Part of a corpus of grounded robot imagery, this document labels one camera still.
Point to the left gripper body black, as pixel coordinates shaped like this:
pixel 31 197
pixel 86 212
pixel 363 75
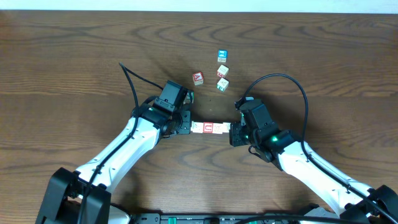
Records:
pixel 186 122

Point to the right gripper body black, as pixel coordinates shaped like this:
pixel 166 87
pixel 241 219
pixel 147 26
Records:
pixel 239 135

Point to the plain cream wooden block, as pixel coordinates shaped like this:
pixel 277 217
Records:
pixel 226 127

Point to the blue-edged number 3 block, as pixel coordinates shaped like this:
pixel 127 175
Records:
pixel 218 128

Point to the red U wooden block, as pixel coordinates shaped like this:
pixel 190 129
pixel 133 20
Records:
pixel 208 127

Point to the cream block with yellow side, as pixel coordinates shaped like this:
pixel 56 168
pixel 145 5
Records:
pixel 192 126

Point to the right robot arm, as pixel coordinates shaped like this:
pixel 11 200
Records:
pixel 348 198

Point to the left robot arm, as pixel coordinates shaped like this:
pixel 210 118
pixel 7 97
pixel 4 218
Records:
pixel 84 195

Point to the green 4 wooden block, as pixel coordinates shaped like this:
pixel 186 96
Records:
pixel 190 96

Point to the red A wooden block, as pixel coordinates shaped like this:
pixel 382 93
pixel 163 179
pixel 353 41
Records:
pixel 198 78

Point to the green J wooden block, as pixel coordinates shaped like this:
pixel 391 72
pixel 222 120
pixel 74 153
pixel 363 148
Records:
pixel 222 84

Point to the red M wooden block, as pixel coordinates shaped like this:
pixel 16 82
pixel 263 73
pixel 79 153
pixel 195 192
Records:
pixel 222 71

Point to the blue-top wooden block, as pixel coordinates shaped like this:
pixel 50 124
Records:
pixel 222 56

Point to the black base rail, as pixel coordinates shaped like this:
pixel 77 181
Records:
pixel 157 218

